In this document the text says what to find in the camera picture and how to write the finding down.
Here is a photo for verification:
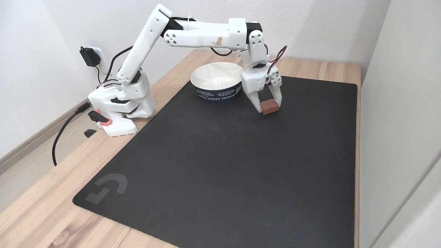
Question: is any brown brick toy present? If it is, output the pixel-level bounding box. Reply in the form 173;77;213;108
260;99;279;115

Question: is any white paper bowl navy band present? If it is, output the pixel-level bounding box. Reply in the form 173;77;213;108
190;62;244;103

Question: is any black mouse mat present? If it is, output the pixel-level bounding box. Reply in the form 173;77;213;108
72;72;358;248

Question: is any black orange table clamp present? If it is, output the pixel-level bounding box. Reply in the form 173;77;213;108
84;108;113;138

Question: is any black power adapter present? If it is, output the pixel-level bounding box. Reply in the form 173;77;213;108
80;46;101;68

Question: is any thin black adapter cable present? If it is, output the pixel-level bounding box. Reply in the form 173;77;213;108
98;46;134;85

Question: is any white wall outlet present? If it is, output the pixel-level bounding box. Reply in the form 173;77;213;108
92;46;104;68

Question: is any thick black power cable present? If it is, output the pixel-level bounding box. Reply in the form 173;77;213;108
52;102;92;166

